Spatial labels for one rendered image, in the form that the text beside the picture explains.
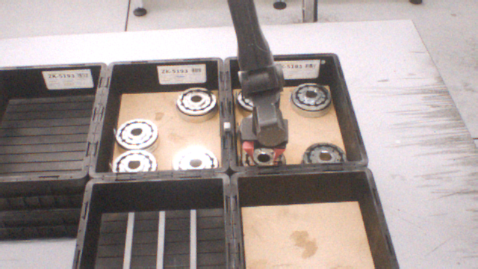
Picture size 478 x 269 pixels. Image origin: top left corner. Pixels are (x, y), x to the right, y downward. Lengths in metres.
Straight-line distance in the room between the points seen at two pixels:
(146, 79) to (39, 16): 2.10
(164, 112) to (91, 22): 1.99
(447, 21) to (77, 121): 2.48
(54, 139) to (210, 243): 0.51
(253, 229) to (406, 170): 0.51
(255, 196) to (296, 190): 0.09
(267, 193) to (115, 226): 0.34
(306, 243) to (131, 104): 0.61
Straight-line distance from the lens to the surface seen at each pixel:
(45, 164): 1.42
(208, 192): 1.21
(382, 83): 1.80
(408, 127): 1.67
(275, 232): 1.21
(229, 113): 1.32
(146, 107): 1.50
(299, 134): 1.41
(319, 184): 1.22
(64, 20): 3.47
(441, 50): 3.24
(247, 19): 1.02
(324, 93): 1.49
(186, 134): 1.41
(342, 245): 1.21
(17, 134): 1.52
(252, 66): 1.07
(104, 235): 1.24
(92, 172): 1.23
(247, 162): 1.30
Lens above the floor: 1.82
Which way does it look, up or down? 45 degrees down
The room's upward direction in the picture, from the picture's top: 1 degrees counter-clockwise
